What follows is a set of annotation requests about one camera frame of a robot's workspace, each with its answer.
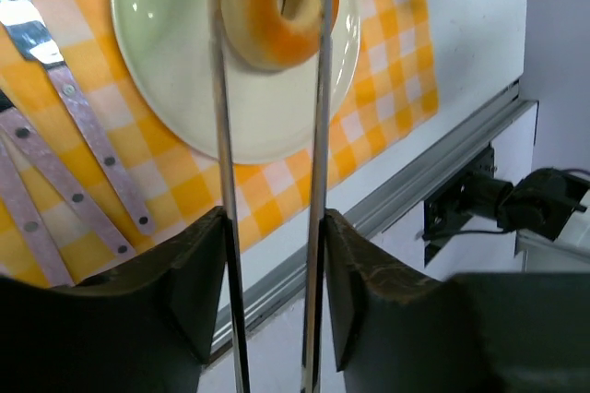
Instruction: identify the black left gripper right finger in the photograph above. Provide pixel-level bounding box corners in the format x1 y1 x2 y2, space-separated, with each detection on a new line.
324 209 589 392

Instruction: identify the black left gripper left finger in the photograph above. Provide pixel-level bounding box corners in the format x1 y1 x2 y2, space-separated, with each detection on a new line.
1 208 226 392

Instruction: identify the orange ring donut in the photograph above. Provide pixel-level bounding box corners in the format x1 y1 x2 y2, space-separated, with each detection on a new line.
220 0 339 72

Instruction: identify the yellow checkered cloth placemat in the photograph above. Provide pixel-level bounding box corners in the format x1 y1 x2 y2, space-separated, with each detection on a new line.
1 0 439 287

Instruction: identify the pale green ceramic plate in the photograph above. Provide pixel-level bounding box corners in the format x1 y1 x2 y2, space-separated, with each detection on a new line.
109 0 361 166

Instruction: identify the aluminium table frame rail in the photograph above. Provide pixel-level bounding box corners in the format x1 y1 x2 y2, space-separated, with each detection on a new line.
209 81 538 364

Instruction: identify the spoon with pink handle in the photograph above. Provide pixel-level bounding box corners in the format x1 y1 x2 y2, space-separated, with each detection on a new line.
1 135 74 287

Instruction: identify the fork with pink handle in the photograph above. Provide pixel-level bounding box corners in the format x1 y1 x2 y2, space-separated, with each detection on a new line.
1 94 136 258

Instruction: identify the knife with pink handle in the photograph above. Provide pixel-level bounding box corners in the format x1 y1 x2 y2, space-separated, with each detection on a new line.
1 0 156 235

